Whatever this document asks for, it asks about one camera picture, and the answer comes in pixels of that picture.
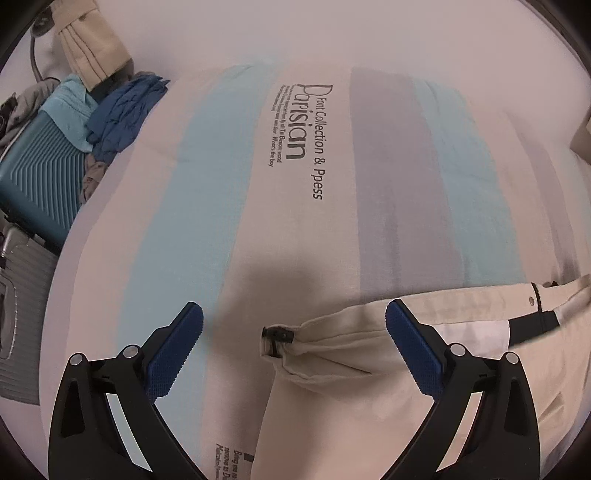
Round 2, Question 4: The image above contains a grey brown cloth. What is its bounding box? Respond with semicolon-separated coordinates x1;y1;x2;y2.
78;152;112;204

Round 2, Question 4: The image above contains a teal ribbed suitcase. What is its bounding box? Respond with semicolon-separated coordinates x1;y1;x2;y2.
0;108;88;254

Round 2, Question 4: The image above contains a striped bed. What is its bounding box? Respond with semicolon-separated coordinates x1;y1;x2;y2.
37;55;591;480

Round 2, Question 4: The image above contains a light blue cloth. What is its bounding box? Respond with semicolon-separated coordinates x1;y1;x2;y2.
41;74;100;153

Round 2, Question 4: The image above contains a silver hard case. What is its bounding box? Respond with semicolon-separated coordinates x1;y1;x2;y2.
0;217;58;407

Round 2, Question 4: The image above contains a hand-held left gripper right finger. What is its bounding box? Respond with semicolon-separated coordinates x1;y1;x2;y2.
385;298;541;480

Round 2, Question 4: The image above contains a beige pleated curtain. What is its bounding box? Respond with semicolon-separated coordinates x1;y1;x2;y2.
570;108;591;164

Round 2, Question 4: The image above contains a cream and black hooded jacket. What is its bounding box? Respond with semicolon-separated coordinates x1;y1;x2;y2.
249;281;591;480

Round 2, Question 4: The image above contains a dark blue clothes pile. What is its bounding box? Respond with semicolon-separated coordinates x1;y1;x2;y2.
85;71;171;164

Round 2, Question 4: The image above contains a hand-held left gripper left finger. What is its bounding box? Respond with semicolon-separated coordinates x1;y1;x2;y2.
47;301;205;480

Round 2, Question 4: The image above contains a grey clothes pile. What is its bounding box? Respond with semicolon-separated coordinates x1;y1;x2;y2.
0;80;61;148

